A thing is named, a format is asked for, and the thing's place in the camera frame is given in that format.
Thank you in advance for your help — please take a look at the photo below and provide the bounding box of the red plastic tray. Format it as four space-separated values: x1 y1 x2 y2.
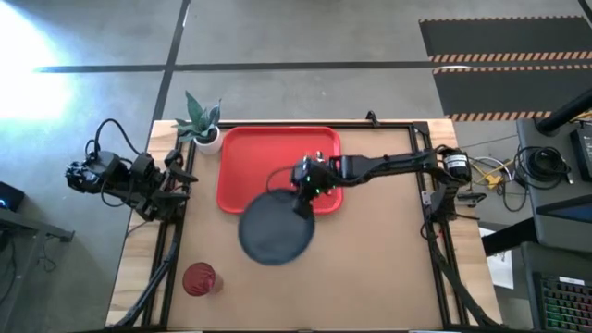
216 125 344 216

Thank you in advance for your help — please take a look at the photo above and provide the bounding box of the black pole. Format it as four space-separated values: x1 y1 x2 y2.
536 87 592 138

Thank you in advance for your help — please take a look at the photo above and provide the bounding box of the grey side desk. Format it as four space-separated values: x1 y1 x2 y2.
515 115 592 253

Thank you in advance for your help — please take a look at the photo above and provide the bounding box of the green leafy plant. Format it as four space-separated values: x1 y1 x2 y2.
171 90 223 143

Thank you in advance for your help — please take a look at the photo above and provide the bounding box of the grey keyboard desk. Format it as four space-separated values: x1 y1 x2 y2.
520 240 592 333

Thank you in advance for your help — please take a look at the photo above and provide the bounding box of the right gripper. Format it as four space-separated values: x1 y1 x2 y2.
290 154 341 221

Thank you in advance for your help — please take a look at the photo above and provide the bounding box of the white paper sheet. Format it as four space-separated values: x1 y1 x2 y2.
478 226 515 290

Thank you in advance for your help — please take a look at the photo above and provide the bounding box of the red faceted cup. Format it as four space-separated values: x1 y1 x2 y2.
181 261 225 298

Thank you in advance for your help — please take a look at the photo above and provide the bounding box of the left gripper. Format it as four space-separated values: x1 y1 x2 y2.
130 148 200 210

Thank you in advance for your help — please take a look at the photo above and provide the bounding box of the coiled black cable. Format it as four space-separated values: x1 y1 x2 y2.
512 145 574 191

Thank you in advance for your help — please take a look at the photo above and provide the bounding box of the black box with blue light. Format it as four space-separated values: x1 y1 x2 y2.
0 181 26 213

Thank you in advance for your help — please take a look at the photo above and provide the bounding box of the black electronic device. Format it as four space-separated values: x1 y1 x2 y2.
569 127 592 182

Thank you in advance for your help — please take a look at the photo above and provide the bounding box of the blue round plate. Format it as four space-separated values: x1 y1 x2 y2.
237 188 317 267

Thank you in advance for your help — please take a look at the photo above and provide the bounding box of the white plant pot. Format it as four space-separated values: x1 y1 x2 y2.
192 125 225 156

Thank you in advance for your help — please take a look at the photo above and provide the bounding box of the black hazard-striped floor mat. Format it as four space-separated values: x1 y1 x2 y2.
432 64 592 122
418 16 592 64

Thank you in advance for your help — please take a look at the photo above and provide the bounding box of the yellow cable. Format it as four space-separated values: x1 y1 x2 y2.
471 156 508 189

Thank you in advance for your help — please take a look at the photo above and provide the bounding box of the backlit computer keyboard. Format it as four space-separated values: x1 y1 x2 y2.
534 272 592 333

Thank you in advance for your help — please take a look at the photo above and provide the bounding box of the black aluminium table frame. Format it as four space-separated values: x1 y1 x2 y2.
108 118 503 333

